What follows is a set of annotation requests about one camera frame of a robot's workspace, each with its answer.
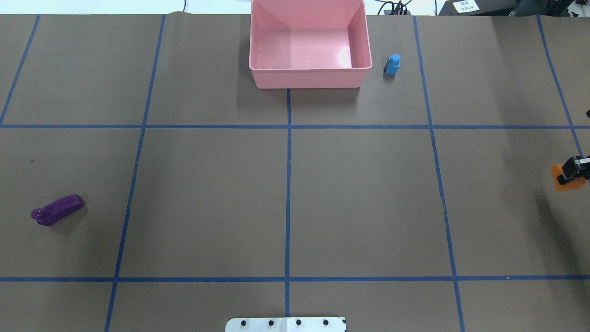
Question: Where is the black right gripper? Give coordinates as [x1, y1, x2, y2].
[558, 156, 590, 184]

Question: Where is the orange block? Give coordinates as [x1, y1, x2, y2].
[550, 165, 587, 192]

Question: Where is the small blue block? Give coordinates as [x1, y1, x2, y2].
[383, 54, 401, 76]

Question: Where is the purple block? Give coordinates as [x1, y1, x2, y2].
[30, 194, 84, 227]

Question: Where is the pink plastic box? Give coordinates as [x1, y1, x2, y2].
[248, 0, 372, 89]

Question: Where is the brown paper table cover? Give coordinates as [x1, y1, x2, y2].
[1, 12, 589, 332]

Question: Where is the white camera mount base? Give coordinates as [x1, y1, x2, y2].
[225, 317, 347, 332]

